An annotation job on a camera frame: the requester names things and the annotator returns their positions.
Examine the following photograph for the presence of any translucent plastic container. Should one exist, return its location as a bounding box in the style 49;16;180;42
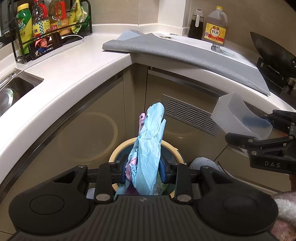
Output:
211;93;273;141

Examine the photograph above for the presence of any black smartphone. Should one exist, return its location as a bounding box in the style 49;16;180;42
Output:
28;32;63;60

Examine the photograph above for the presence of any black wire rack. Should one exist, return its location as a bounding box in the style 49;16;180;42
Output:
9;0;93;64

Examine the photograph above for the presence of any grey felt mat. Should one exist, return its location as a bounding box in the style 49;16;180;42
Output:
102;32;271;97

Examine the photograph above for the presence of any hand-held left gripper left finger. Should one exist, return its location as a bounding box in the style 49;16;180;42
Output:
50;160;128;204

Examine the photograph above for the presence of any clear bottle red cap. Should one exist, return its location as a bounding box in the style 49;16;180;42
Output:
31;0;51;37

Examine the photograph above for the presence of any beige kitchen cabinet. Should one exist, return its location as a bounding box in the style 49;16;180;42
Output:
0;62;296;209

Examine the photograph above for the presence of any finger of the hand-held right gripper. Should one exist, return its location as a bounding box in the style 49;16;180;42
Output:
225;132;296;153
264;109;296;135

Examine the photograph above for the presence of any black wok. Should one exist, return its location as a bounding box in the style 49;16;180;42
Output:
250;31;296;70

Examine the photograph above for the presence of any fuzzy grey cloth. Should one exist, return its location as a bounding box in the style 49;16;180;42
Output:
189;157;226;173

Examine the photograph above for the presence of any fuzzy pink clothing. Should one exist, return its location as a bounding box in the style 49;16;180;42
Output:
269;191;296;241

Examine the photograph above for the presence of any green yellow squeeze bottle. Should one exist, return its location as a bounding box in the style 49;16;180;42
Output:
16;3;33;44

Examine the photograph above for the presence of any oil bottle red handle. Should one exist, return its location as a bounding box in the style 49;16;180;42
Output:
48;0;70;34

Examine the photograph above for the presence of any round metal bowl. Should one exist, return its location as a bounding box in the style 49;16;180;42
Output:
0;88;16;114

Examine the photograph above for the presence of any stainless steel sink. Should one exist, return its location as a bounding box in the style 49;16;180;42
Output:
0;67;44;117

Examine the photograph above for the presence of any white cable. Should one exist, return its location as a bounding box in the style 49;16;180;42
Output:
61;34;85;44

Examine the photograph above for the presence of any black gas stove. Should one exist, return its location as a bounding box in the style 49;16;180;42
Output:
255;57;296;95

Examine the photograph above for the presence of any yellow green snack packet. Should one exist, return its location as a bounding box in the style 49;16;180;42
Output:
69;0;91;35

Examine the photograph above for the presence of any cooking wine jug yellow label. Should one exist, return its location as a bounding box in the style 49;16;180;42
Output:
201;6;229;45

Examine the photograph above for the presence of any round beige rim trash bin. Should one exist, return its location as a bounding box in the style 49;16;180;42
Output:
109;137;185;200

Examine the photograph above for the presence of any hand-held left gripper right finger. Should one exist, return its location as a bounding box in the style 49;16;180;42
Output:
159;158;234;204

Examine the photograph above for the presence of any dark sauce dispenser bottle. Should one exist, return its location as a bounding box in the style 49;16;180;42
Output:
188;9;205;40

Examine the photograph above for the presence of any pale blue sheet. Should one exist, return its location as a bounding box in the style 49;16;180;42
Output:
115;29;145;41

